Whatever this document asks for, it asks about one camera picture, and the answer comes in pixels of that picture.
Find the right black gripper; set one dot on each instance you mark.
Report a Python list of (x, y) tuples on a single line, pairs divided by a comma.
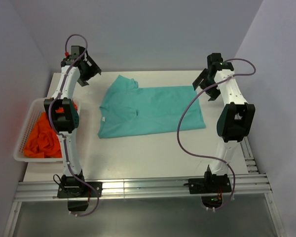
[(197, 83)]

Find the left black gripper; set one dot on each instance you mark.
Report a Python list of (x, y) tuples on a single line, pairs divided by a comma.
[(93, 69)]

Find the teal t-shirt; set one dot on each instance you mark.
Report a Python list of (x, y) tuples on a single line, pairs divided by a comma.
[(130, 110)]

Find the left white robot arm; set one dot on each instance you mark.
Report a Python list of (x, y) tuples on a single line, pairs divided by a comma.
[(76, 67)]

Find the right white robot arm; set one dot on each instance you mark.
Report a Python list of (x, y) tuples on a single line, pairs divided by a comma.
[(236, 118)]

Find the orange t-shirt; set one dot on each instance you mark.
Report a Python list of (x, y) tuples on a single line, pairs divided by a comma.
[(62, 113)]

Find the white plastic basket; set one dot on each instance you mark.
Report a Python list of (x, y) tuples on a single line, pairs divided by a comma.
[(37, 141)]

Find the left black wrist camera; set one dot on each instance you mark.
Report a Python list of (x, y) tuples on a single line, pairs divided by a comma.
[(74, 57)]

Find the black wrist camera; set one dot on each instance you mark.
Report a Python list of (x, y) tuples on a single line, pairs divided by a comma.
[(74, 57), (216, 63)]

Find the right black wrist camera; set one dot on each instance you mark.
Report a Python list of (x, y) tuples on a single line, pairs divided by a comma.
[(216, 63)]

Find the right side aluminium rail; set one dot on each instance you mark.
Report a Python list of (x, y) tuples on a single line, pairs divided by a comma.
[(249, 153)]

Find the aluminium rail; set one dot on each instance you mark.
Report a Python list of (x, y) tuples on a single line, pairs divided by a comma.
[(140, 188), (249, 153)]

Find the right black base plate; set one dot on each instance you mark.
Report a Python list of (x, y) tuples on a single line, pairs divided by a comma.
[(209, 185)]

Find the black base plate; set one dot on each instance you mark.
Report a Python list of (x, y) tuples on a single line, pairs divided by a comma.
[(81, 191), (209, 185)]

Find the front aluminium rail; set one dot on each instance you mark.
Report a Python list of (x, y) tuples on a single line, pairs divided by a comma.
[(140, 188)]

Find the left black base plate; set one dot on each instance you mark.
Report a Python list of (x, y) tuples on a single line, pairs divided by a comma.
[(81, 191)]

